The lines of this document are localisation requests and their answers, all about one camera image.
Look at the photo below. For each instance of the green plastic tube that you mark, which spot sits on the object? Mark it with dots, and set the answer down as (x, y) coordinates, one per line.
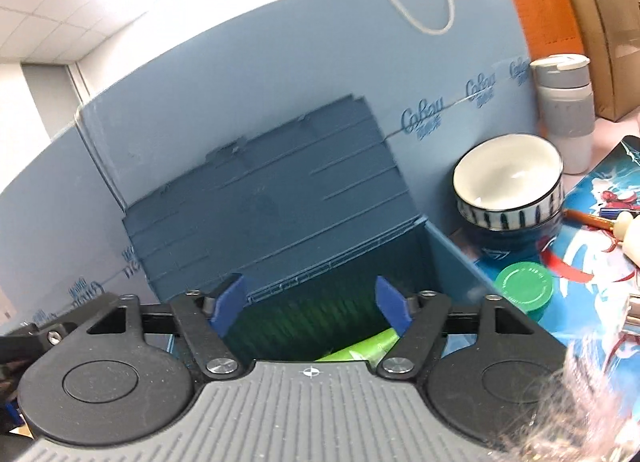
(360, 347)

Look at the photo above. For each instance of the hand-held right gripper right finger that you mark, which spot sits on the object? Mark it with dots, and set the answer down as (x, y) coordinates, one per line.
(392, 309)

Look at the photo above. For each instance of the orange cardboard box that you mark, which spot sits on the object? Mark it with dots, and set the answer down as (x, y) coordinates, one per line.
(545, 11)

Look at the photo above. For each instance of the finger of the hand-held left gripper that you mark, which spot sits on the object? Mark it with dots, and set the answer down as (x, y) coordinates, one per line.
(30, 342)

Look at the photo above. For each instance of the dark blue bowl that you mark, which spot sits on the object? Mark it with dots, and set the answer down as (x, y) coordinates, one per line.
(510, 242)

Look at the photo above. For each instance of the grey and white bottle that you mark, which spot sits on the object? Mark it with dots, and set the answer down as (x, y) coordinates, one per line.
(567, 111)

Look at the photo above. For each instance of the blue cardboard box white label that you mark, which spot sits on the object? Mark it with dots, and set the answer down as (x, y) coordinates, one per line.
(50, 217)

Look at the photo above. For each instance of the shiny metal object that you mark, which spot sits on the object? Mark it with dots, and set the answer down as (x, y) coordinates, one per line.
(634, 314)

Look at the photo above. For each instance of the brown wooden stick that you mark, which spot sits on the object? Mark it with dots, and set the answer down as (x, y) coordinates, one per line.
(590, 219)

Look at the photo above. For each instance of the colourful printed mat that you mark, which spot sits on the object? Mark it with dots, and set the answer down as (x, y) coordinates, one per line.
(585, 272)

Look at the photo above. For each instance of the fluffy fur trim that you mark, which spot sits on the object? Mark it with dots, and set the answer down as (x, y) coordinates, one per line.
(590, 392)

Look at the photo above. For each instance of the blue plastic crate with lid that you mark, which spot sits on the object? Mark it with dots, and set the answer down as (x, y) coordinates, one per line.
(260, 202)

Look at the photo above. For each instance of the brown cardboard box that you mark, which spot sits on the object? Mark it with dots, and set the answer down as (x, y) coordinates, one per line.
(610, 41)

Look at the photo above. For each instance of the cream rounded object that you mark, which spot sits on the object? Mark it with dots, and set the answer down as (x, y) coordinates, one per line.
(631, 242)

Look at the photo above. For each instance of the green round lid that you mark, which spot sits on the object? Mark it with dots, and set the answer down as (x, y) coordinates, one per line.
(525, 287)

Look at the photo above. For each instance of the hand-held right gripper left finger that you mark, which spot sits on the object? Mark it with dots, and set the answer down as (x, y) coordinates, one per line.
(227, 304)

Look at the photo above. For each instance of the white striped bowl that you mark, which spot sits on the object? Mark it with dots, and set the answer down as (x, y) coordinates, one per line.
(505, 171)

